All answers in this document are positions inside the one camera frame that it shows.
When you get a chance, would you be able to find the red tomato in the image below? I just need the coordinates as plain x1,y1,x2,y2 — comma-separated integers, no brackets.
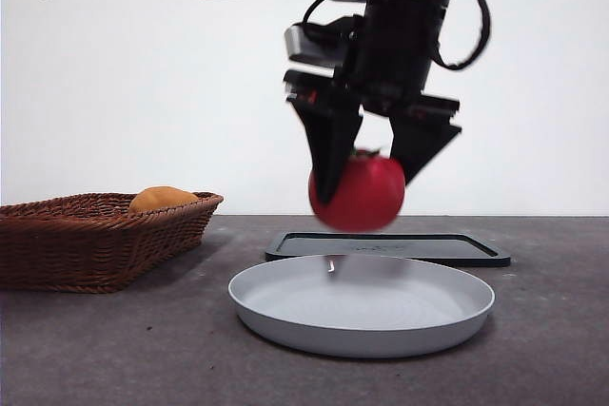
307,146,407,232

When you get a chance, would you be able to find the dark rectangular tray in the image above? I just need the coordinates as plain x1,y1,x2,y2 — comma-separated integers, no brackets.
265,231,512,268

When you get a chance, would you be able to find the grey round plate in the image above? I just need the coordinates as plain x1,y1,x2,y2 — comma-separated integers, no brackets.
227,254,496,359

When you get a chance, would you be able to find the orange bread roll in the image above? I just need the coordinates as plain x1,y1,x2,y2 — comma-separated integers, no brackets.
128,185,200,214

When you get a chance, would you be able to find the brown wicker basket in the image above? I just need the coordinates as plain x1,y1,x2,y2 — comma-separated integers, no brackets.
0,191,225,295

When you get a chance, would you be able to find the right wrist grey camera box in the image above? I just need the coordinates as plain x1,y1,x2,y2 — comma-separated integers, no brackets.
284,23,344,65

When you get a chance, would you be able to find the black camera cable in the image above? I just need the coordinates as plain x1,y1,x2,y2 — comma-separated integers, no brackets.
302,0,337,40

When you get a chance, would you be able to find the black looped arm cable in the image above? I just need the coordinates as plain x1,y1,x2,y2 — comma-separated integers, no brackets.
433,0,492,70

